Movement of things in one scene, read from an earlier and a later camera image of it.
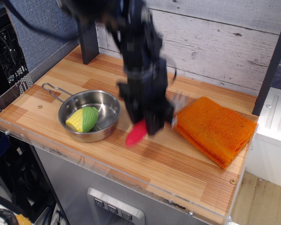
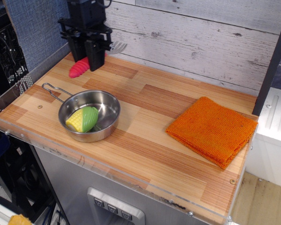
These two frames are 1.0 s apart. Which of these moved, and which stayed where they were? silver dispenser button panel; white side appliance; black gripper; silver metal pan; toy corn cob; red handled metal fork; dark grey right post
Moved: black gripper; red handled metal fork
Stayed: white side appliance; toy corn cob; dark grey right post; silver metal pan; silver dispenser button panel
